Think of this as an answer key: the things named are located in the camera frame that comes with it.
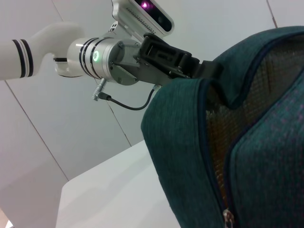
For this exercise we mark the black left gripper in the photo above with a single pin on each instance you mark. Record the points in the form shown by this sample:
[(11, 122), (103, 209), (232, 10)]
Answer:
[(161, 59)]

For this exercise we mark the dark teal fabric lunch bag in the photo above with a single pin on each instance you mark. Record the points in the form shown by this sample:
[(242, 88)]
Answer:
[(237, 142)]

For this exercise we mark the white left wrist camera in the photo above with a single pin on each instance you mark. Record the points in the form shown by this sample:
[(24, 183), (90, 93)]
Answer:
[(145, 16)]

